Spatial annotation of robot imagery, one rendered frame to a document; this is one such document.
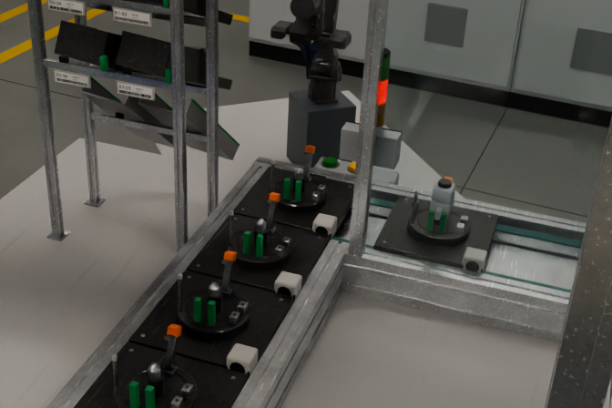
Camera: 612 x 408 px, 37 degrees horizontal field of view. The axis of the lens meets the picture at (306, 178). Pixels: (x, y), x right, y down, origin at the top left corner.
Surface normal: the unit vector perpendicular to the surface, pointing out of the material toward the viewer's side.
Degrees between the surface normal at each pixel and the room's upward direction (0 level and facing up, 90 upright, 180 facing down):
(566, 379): 90
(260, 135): 0
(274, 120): 0
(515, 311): 90
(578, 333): 90
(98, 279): 0
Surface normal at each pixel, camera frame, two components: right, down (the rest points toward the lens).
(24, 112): 0.04, -0.87
